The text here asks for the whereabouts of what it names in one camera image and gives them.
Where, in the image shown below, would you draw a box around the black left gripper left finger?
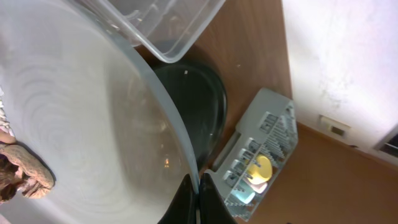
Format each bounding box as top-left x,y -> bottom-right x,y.
158,174 -> 197,224

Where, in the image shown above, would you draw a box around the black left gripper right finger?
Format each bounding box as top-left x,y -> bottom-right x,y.
198,173 -> 237,224

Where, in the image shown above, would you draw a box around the pink cup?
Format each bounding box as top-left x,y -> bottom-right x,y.
243,177 -> 268,194

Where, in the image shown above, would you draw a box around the yellow bowl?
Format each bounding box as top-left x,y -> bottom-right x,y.
247,155 -> 273,184

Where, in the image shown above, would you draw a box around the grey plate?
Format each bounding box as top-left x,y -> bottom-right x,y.
1,1 -> 199,223

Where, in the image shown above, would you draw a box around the food scraps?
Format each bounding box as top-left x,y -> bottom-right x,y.
1,103 -> 55,203

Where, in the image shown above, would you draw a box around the blue cup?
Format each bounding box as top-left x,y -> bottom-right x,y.
232,182 -> 256,204

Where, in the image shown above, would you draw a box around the grey dishwasher rack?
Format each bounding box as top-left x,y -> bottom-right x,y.
206,88 -> 298,222

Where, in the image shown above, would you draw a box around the clear plastic waste bin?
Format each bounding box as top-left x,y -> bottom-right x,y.
83,0 -> 225,63

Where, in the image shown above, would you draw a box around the round black tray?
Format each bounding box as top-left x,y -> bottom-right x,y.
154,60 -> 227,170

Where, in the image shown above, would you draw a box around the white wall socket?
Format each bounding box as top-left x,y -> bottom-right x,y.
318,115 -> 351,139

